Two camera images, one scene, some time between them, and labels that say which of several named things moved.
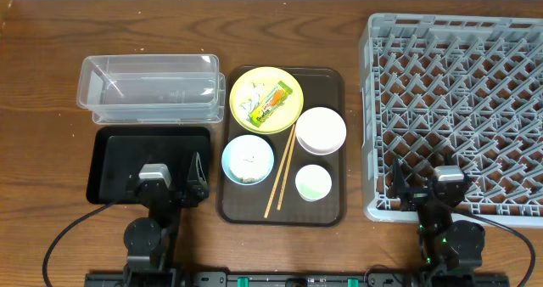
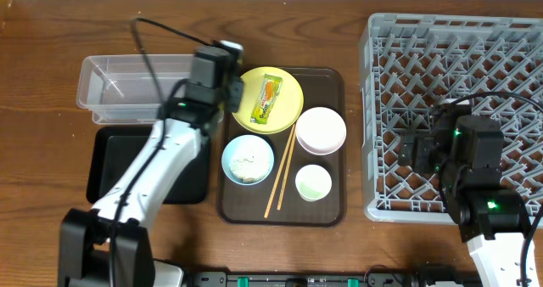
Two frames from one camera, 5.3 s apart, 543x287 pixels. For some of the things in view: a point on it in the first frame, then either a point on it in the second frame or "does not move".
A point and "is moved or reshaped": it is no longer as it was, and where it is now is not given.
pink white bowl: x=321 y=131 does not move
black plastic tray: x=119 y=152 does not move
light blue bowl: x=248 y=160 does not move
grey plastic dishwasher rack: x=459 y=91 does not move
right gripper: x=422 y=194 to x=408 y=152
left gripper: x=197 y=188 to x=236 y=95
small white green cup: x=313 y=182 does not move
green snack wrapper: x=274 y=99 is moved or reshaped
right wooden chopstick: x=286 y=172 does not move
